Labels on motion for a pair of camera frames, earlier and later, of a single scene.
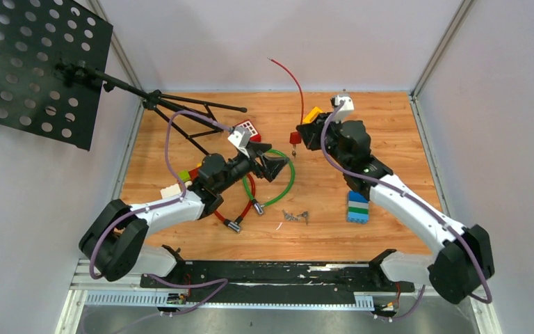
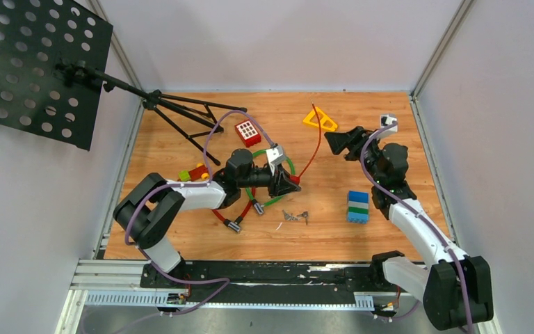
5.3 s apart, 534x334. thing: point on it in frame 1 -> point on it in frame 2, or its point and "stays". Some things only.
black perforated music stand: (42, 65) stays
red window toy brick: (255, 136) stays
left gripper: (273, 165) -> (281, 183)
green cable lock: (257, 207) stays
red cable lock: (236, 225) stays
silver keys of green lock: (304, 214) stays
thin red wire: (298, 88) -> (318, 142)
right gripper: (311, 132) -> (353, 140)
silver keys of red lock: (289, 216) stays
